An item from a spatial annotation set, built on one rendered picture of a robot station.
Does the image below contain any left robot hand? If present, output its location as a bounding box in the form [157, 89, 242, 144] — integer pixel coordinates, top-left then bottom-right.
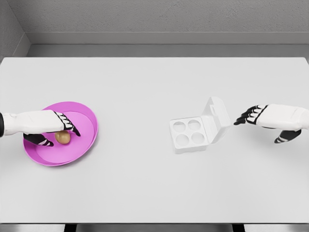
[22, 110, 81, 147]

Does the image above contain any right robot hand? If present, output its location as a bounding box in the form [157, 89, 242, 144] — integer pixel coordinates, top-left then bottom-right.
[233, 103, 303, 145]

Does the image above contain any brown egg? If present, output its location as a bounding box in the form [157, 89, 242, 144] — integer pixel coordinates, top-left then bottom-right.
[55, 130, 71, 146]

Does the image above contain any white egg box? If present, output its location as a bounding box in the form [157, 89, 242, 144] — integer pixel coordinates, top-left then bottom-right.
[169, 97, 232, 155]

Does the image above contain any pink round plate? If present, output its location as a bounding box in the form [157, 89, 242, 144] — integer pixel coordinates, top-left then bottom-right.
[23, 101, 99, 167]

